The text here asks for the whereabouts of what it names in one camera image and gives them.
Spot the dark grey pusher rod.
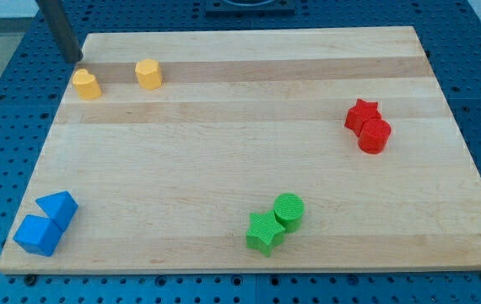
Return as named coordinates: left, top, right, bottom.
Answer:
left=35, top=0, right=84, bottom=63

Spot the yellow heart block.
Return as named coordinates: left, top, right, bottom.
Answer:
left=72, top=68, right=102, bottom=100

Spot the wooden board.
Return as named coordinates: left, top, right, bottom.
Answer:
left=0, top=26, right=481, bottom=274

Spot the yellow hexagon block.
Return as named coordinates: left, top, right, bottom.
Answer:
left=135, top=58, right=163, bottom=90

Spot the blue triangle block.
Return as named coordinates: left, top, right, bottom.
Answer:
left=36, top=191, right=78, bottom=231

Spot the blue cube block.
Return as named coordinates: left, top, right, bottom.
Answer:
left=13, top=214, right=62, bottom=257

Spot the green star block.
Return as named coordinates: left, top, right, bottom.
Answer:
left=246, top=209, right=285, bottom=258

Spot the green cylinder block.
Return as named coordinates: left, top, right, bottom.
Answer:
left=273, top=193, right=305, bottom=233

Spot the red star block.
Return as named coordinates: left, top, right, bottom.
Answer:
left=344, top=99, right=381, bottom=137

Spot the red cylinder block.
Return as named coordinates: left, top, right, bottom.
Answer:
left=358, top=118, right=392, bottom=155

